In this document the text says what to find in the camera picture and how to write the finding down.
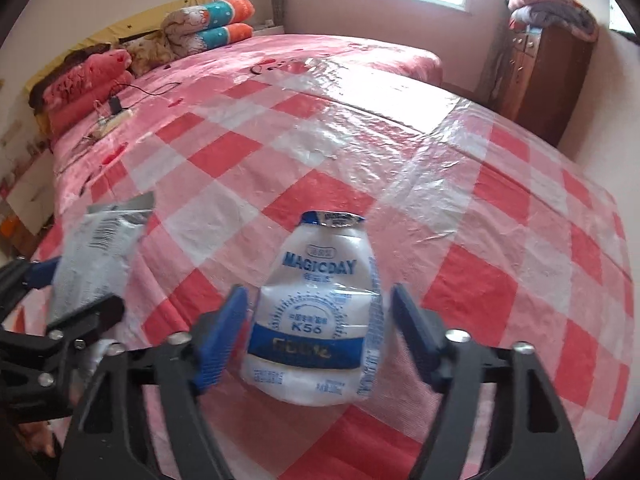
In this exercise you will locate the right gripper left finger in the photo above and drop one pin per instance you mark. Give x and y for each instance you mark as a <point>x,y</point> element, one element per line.
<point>139,417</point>

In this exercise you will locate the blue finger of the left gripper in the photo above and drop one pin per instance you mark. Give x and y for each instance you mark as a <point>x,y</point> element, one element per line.
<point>40,274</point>

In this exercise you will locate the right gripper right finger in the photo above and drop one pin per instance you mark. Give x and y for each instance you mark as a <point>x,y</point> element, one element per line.
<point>528,434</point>

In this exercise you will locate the silver foil snack bag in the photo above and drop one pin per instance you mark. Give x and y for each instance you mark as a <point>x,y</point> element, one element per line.
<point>96,255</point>

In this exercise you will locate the pink pillow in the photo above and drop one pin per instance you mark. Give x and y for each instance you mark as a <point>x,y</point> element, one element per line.
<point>86,79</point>

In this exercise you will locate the red white checkered plastic sheet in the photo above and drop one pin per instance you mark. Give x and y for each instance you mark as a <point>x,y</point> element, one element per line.
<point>484,222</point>

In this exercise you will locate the pink bed cover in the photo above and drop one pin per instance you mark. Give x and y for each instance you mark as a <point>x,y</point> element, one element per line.
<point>82,151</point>

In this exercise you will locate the rolled colourful quilt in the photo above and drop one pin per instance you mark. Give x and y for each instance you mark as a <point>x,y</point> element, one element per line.
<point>196,29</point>

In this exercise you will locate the wooden cabinet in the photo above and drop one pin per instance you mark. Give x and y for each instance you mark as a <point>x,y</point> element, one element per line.
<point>540,79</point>

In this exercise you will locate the folded blanket on cabinet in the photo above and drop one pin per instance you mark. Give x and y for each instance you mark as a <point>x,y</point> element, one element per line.
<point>570,15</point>

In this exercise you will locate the phone charger with cable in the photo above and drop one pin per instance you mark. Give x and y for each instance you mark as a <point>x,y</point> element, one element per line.
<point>118,112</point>

